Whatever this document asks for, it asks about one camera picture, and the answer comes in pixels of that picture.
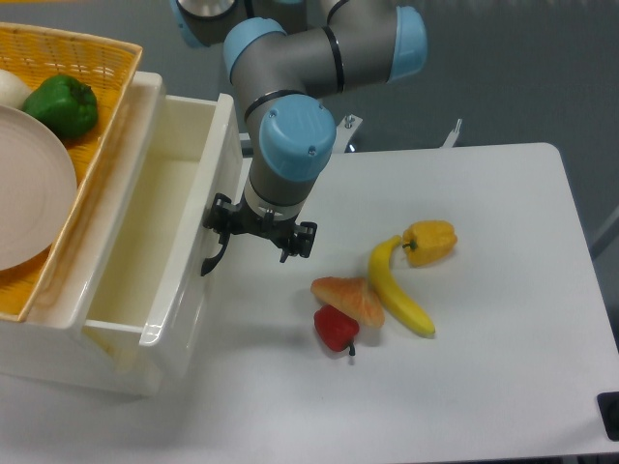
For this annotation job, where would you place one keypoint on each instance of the yellow banana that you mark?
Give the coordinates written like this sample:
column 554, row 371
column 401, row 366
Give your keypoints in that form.
column 391, row 295

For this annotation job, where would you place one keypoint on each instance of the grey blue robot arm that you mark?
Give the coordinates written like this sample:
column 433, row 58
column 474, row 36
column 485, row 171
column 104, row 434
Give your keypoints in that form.
column 281, row 69

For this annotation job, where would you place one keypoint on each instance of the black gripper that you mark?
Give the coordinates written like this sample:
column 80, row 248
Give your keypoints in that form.
column 293, row 239

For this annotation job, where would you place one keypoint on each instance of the black corner device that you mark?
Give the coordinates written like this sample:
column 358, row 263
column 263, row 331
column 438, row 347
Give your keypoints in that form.
column 608, row 403

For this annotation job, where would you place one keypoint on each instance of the yellow woven basket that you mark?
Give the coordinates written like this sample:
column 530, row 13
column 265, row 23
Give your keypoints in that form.
column 35, row 53

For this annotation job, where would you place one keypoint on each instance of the pink round plate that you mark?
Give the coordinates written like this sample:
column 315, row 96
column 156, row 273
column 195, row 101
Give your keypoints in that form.
column 38, row 187

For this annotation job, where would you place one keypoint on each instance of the orange croissant bread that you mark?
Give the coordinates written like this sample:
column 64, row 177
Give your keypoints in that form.
column 352, row 296

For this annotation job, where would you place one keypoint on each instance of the white drawer cabinet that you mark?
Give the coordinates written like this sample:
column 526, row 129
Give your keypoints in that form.
column 49, row 343

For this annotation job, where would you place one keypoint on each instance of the white onion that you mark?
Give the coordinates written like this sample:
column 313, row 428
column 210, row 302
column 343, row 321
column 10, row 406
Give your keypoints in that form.
column 13, row 91

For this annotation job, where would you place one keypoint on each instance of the yellow bell pepper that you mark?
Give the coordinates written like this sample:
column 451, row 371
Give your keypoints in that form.
column 428, row 241

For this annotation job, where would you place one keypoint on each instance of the red bell pepper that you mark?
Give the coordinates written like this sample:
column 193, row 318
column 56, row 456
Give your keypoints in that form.
column 336, row 330

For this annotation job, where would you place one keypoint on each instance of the green bell pepper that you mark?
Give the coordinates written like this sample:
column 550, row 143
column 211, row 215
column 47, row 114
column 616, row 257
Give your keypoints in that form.
column 65, row 105

